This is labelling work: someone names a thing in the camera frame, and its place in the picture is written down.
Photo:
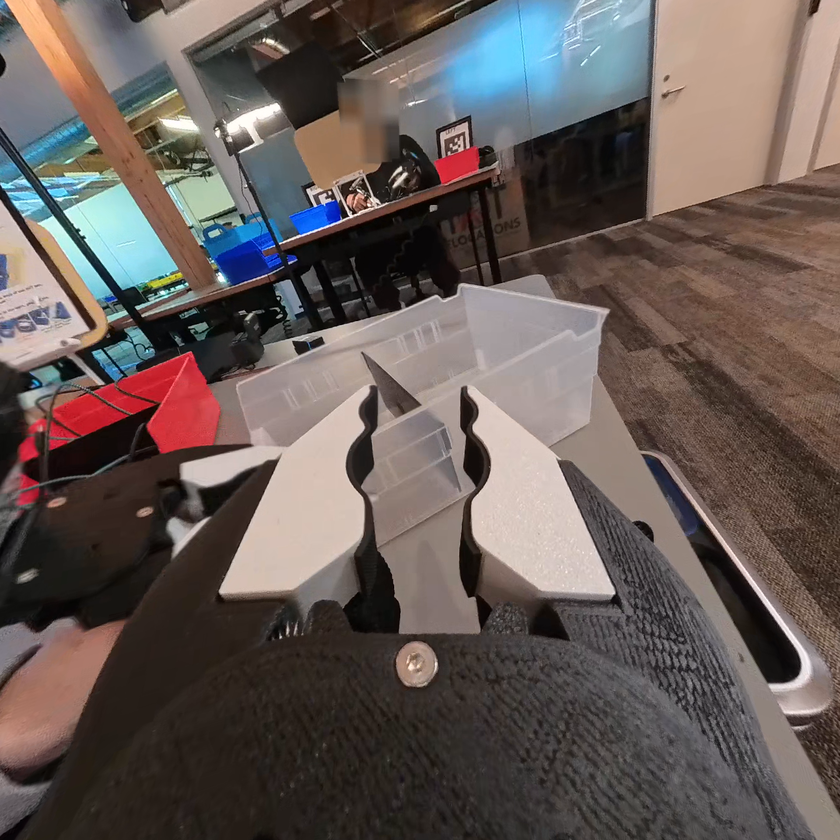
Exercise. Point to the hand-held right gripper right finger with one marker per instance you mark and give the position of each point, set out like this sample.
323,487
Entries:
538,525

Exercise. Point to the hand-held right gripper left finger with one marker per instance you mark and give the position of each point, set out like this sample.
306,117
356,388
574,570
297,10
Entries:
302,525

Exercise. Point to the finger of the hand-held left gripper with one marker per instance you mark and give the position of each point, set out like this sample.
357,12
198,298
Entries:
184,530
223,469

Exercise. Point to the large red plastic bin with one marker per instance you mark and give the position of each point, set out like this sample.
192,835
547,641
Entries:
184,407

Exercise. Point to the clear plastic bin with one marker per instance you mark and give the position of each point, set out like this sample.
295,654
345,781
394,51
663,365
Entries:
525,354

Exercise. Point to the person's left forearm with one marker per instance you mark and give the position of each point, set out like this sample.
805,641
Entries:
16,807

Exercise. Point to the person's left hand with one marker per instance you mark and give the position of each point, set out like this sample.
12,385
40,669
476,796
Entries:
52,695

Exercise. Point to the black battery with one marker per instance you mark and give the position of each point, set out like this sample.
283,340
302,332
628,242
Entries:
308,344

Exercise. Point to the dark-legged work table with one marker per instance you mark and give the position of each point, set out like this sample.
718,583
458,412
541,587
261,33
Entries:
197,295
394,203

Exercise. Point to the large blue bin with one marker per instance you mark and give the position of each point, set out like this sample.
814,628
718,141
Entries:
246,262

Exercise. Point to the light blue container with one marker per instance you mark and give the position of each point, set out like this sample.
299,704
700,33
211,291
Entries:
226,237

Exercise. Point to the instruction sign stand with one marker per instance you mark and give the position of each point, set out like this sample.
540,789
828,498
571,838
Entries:
39,295

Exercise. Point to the small blue bin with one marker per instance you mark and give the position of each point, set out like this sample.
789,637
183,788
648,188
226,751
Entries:
315,218

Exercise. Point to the silver-framed chair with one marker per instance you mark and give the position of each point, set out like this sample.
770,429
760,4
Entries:
787,636

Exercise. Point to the framed black-white marker sign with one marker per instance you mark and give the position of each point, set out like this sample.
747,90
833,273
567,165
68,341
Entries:
321,197
456,138

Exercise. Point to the tan rounded board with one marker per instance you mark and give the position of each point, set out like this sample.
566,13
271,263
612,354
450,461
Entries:
321,157

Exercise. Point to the black light stand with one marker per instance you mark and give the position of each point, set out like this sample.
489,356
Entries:
239,134

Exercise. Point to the wooden pillar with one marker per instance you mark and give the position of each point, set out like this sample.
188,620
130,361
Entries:
118,144

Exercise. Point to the small red bin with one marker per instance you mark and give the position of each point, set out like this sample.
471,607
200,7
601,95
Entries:
456,165

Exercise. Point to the black display panel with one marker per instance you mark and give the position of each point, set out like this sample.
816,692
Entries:
295,92

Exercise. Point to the white door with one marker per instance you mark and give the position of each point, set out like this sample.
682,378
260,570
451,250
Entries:
715,98

